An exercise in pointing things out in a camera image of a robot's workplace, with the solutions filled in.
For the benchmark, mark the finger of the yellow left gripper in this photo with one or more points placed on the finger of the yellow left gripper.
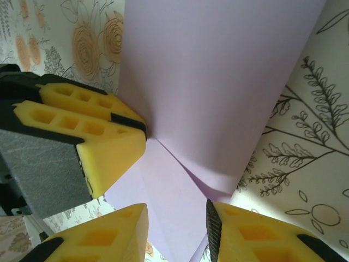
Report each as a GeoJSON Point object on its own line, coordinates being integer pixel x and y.
{"type": "Point", "coordinates": [90, 99]}
{"type": "Point", "coordinates": [81, 152]}

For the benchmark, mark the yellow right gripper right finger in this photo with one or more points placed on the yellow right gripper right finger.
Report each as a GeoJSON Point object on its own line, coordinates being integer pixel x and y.
{"type": "Point", "coordinates": [259, 234]}

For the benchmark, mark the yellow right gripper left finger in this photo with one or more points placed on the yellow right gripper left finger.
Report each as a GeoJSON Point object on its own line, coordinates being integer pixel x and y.
{"type": "Point", "coordinates": [109, 237]}

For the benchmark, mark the lilac paper sheet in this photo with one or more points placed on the lilac paper sheet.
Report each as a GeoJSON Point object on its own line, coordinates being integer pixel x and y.
{"type": "Point", "coordinates": [204, 82]}

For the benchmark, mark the floral patterned table cover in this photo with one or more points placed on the floral patterned table cover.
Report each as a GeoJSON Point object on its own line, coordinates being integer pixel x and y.
{"type": "Point", "coordinates": [313, 109]}

